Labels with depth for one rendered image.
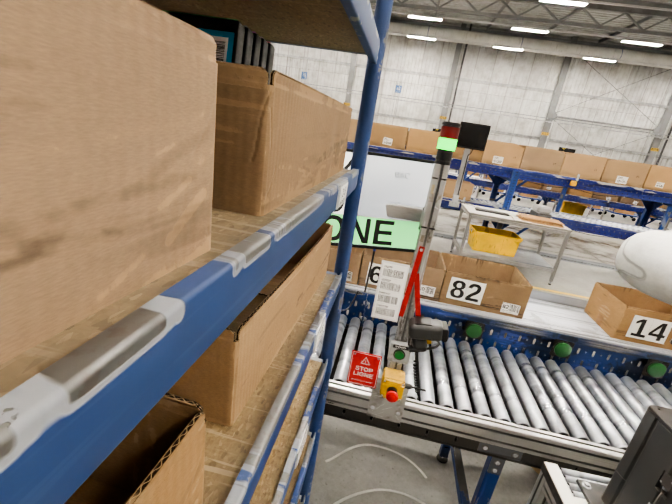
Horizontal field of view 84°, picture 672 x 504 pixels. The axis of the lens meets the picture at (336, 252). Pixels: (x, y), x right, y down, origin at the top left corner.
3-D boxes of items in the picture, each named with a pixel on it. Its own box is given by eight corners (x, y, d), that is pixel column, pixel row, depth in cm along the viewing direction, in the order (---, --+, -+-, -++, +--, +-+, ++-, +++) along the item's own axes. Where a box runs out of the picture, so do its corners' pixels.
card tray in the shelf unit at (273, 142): (262, 218, 27) (275, 68, 24) (-87, 151, 31) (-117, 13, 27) (345, 169, 65) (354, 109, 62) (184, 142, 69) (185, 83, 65)
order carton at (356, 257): (280, 270, 187) (283, 238, 182) (296, 253, 215) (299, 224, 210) (356, 286, 182) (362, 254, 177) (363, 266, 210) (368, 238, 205)
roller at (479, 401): (476, 426, 129) (479, 415, 127) (456, 346, 178) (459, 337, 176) (490, 430, 128) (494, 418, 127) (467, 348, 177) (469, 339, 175)
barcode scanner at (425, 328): (446, 358, 113) (450, 327, 110) (406, 354, 115) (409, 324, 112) (444, 346, 119) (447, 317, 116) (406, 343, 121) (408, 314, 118)
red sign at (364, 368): (346, 382, 128) (352, 350, 123) (346, 380, 128) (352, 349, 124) (392, 393, 126) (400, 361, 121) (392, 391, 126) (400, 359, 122)
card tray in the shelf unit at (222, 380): (232, 429, 34) (239, 334, 30) (-47, 350, 38) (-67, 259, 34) (327, 274, 71) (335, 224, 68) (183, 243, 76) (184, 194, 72)
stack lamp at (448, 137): (437, 148, 101) (442, 125, 99) (435, 147, 106) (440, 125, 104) (455, 151, 100) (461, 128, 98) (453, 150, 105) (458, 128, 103)
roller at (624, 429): (648, 470, 122) (635, 462, 122) (578, 374, 171) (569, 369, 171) (660, 461, 121) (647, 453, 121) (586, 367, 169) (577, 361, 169)
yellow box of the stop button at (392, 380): (378, 400, 119) (382, 382, 116) (380, 383, 127) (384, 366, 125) (424, 411, 117) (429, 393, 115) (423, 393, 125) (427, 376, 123)
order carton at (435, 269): (357, 286, 183) (362, 254, 177) (363, 266, 210) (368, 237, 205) (437, 302, 178) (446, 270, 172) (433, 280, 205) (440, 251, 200)
